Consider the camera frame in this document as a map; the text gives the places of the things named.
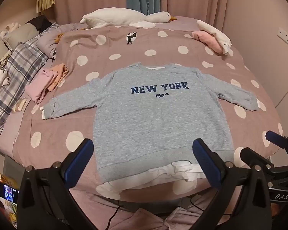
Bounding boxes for small beige packet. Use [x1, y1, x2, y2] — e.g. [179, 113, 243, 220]
[12, 97, 29, 113]

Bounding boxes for black cable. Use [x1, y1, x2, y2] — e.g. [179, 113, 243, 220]
[106, 205, 125, 230]

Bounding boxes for light pink folded garment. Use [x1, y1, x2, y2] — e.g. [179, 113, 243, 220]
[25, 67, 55, 104]

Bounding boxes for pink polka dot bedspread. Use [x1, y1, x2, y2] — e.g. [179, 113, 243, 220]
[12, 17, 282, 197]

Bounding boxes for white goose plush toy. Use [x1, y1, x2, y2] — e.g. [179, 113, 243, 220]
[80, 8, 177, 29]

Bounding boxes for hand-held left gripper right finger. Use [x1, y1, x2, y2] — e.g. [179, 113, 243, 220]
[192, 138, 271, 230]

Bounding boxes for person's pink pants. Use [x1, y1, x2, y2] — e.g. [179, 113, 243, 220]
[86, 192, 207, 230]

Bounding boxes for dark cloth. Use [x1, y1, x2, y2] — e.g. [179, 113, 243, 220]
[26, 16, 53, 33]

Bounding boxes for phone with lit screen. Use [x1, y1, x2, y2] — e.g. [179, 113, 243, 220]
[0, 179, 20, 203]

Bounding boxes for small white plush toy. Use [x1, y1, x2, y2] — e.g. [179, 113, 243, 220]
[0, 23, 21, 51]

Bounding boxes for plaid blanket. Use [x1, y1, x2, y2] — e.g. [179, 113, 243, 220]
[0, 22, 60, 137]

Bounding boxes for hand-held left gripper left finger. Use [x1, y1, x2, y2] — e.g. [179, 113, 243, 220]
[16, 138, 99, 230]

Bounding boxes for white folded garment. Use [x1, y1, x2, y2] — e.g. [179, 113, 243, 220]
[197, 20, 231, 55]

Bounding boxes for grey pillow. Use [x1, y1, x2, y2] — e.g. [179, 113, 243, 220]
[3, 24, 39, 46]

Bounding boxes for yellow packet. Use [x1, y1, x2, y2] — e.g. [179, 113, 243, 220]
[0, 171, 18, 228]

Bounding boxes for white wall socket strip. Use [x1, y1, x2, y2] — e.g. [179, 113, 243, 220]
[278, 27, 288, 49]

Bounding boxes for grey printed sweatshirt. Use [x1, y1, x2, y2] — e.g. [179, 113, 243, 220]
[40, 62, 266, 198]

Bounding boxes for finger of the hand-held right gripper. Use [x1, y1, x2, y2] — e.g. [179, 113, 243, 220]
[240, 147, 275, 173]
[266, 131, 288, 164]

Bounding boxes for salmon pink folded garment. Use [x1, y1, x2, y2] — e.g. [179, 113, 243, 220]
[191, 30, 223, 54]

